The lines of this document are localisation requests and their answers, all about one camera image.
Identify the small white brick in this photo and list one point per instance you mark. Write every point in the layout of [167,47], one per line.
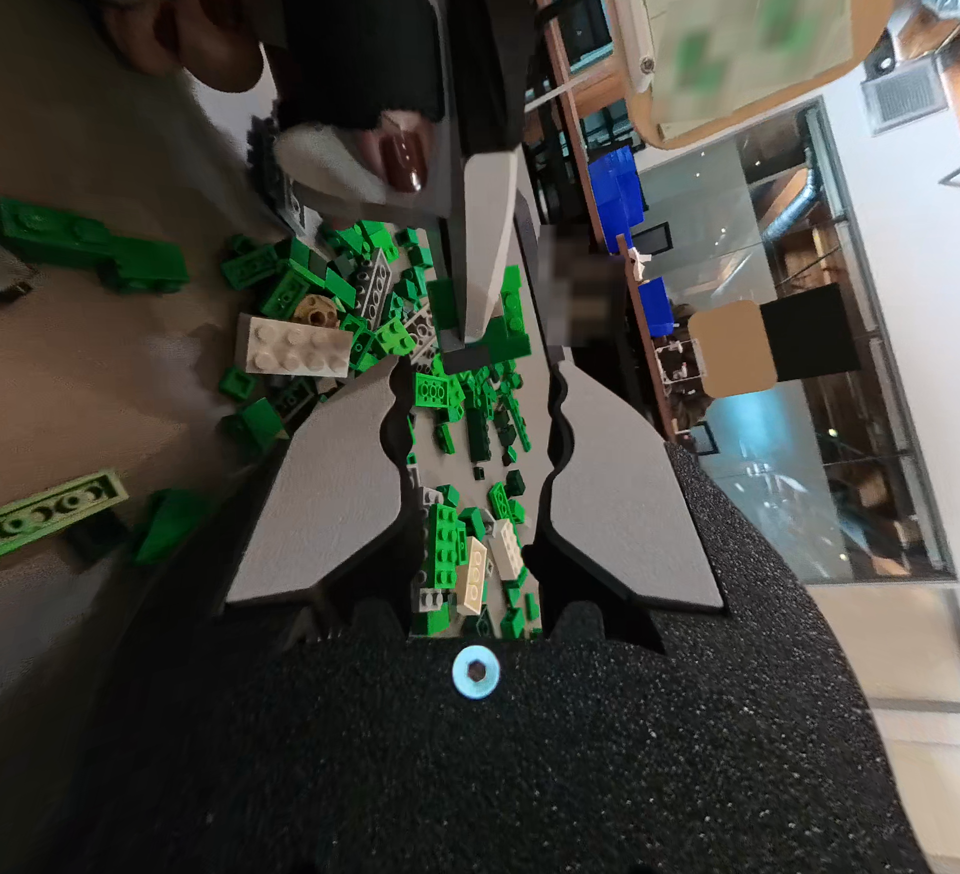
[508,547]

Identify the tan round piece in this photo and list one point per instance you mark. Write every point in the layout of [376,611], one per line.
[316,311]

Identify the long green brick assembly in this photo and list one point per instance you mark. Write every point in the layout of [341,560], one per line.
[90,243]

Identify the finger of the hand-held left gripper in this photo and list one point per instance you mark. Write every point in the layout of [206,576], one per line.
[487,236]

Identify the long green plate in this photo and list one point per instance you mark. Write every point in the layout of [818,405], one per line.
[60,510]

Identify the grey desk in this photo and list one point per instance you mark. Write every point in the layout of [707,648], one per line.
[112,379]

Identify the blue storage bin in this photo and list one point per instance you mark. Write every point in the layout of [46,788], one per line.
[616,191]
[656,307]

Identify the white vent grille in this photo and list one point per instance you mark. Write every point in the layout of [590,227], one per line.
[904,95]

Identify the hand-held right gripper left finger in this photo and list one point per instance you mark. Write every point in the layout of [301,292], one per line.
[315,506]

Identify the grey long plate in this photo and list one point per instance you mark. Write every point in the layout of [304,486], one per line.
[420,330]
[373,285]

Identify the dark green plate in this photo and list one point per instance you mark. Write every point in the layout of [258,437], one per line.
[469,361]

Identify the narrow cream brick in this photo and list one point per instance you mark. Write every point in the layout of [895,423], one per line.
[472,577]

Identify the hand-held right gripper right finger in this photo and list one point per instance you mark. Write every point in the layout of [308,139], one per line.
[637,514]

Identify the large cream brick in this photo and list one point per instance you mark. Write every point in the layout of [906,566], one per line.
[292,347]

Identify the pile of green toy bricks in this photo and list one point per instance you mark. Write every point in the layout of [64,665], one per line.
[439,390]

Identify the black sign on floor stand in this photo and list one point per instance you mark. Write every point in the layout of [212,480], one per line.
[655,237]

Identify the light green slope brick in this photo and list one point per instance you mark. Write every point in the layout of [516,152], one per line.
[172,525]

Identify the person's left hand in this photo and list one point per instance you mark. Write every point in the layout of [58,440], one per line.
[202,18]

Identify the clear acrylic stand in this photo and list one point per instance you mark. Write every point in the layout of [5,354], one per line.
[675,360]

